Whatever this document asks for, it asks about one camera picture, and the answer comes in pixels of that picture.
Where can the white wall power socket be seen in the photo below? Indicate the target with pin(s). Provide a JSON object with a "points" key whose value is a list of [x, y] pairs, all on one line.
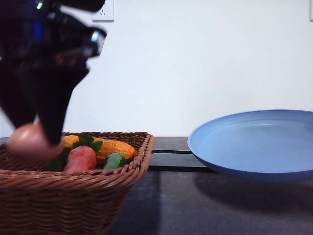
{"points": [[106, 14]]}

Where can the brown egg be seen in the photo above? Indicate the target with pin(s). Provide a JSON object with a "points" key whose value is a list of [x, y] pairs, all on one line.
{"points": [[29, 144]]}

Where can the yellow toy corn cob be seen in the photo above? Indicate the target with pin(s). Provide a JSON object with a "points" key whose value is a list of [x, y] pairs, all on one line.
{"points": [[106, 148]]}

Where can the orange toy carrot with leaves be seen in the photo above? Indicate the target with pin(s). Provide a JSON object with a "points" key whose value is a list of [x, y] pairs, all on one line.
{"points": [[80, 157]]}

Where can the green toy vegetable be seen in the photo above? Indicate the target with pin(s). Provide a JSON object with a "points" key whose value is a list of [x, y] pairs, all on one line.
{"points": [[114, 160]]}

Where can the blue plastic plate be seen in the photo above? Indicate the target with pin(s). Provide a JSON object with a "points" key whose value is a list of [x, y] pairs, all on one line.
{"points": [[270, 145]]}

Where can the black serving tray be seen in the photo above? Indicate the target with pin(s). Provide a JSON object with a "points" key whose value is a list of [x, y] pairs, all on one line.
{"points": [[176, 161]]}

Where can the brown woven wicker basket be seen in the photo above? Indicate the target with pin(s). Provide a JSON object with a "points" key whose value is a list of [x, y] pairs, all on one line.
{"points": [[36, 200]]}

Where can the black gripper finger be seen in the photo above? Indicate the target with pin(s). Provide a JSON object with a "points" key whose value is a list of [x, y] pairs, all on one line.
{"points": [[53, 85], [18, 91]]}

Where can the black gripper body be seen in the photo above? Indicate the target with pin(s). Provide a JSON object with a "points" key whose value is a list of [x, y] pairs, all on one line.
{"points": [[38, 33]]}

